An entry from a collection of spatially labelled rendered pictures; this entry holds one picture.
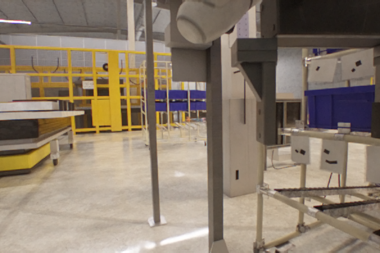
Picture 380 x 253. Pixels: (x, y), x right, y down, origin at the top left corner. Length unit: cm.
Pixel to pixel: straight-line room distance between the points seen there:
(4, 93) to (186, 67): 713
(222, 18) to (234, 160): 156
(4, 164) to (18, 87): 443
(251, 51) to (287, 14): 4
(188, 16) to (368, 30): 31
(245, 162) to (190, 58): 123
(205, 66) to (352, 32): 86
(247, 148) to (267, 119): 177
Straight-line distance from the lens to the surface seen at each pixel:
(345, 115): 92
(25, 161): 347
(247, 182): 207
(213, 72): 102
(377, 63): 30
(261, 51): 21
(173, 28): 95
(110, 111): 809
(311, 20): 23
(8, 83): 782
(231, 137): 186
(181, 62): 101
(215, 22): 47
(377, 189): 176
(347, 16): 25
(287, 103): 298
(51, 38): 1420
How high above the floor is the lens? 83
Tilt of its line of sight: 5 degrees down
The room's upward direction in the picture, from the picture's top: 2 degrees counter-clockwise
